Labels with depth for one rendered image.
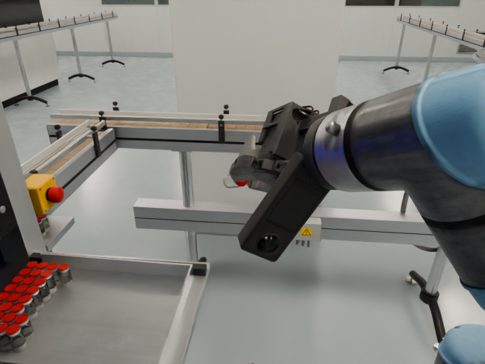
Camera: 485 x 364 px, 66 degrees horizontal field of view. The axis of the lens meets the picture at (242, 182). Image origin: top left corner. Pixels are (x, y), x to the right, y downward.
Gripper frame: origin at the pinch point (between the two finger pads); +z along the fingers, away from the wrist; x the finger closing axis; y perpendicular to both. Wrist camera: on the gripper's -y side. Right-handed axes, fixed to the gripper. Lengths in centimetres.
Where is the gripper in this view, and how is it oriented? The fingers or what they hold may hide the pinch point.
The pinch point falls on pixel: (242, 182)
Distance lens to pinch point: 52.1
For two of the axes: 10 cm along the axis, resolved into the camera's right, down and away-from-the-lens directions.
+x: -8.4, -3.8, -3.8
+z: -4.3, 0.4, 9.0
